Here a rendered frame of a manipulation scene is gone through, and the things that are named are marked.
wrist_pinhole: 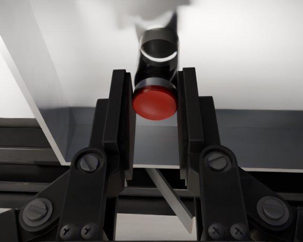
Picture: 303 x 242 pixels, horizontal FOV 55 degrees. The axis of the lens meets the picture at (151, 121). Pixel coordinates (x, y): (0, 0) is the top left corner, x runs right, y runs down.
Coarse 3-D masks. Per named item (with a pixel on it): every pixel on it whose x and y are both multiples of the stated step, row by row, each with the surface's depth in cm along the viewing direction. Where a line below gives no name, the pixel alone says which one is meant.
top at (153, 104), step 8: (144, 88) 12; (152, 88) 12; (160, 88) 12; (136, 96) 12; (144, 96) 12; (152, 96) 12; (160, 96) 12; (168, 96) 12; (176, 96) 13; (136, 104) 13; (144, 104) 13; (152, 104) 13; (160, 104) 13; (168, 104) 13; (176, 104) 13; (136, 112) 13; (144, 112) 13; (152, 112) 13; (160, 112) 13; (168, 112) 13
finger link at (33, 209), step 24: (120, 72) 12; (120, 96) 11; (96, 120) 12; (120, 120) 11; (96, 144) 11; (120, 144) 10; (120, 168) 10; (48, 192) 10; (120, 192) 11; (24, 216) 9; (48, 216) 9
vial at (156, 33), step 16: (160, 32) 15; (144, 48) 14; (160, 48) 14; (176, 48) 14; (144, 64) 13; (160, 64) 13; (176, 64) 14; (144, 80) 13; (160, 80) 12; (176, 80) 13
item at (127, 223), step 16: (0, 192) 28; (16, 192) 28; (32, 192) 28; (0, 208) 27; (16, 208) 27; (128, 208) 26; (144, 208) 26; (160, 208) 26; (192, 208) 26; (128, 224) 37; (144, 224) 37; (160, 224) 36; (176, 224) 36; (128, 240) 42; (144, 240) 41; (160, 240) 41; (176, 240) 40; (192, 240) 40
